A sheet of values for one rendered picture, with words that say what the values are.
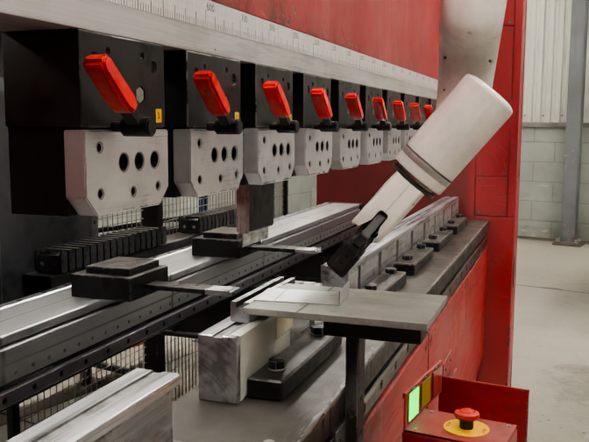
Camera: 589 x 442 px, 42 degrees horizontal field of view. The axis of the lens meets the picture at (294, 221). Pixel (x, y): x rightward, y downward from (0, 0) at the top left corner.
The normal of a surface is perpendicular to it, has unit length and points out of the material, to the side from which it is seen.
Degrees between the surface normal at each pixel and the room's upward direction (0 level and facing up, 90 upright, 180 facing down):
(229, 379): 90
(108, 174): 90
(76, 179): 90
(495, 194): 90
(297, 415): 0
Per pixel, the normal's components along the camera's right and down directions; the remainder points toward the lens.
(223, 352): -0.33, 0.11
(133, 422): 0.94, 0.04
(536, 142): -0.54, 0.11
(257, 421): 0.00, -0.99
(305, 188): 0.84, 0.07
